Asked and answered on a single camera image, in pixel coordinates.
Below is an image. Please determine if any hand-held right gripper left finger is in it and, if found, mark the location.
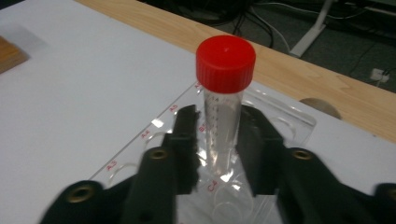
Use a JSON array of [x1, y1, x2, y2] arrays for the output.
[[120, 104, 201, 224]]

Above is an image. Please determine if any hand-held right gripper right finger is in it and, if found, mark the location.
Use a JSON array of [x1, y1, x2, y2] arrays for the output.
[[238, 105, 369, 224]]

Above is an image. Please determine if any clear plastic test tube rack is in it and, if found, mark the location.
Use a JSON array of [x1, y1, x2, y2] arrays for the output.
[[90, 81, 318, 224]]

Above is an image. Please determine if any red capped test tube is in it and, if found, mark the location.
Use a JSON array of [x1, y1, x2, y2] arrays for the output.
[[195, 35, 257, 185]]

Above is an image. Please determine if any wooden test tube rack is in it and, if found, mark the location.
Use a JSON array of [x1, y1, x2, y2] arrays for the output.
[[0, 35, 30, 75]]

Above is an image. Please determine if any white board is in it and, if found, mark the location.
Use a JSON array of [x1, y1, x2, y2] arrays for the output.
[[0, 0, 396, 224]]

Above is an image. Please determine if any white plug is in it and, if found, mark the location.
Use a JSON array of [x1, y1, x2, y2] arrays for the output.
[[369, 67, 391, 84]]

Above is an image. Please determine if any grey metal stand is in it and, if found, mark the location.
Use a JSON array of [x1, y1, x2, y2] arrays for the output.
[[289, 0, 396, 59]]

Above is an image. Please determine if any black floor cable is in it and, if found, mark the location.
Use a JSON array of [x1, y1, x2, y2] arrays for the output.
[[248, 8, 276, 49], [232, 5, 251, 36]]

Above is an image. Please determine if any white cable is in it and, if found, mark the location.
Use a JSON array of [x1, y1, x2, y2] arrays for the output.
[[247, 2, 396, 53]]

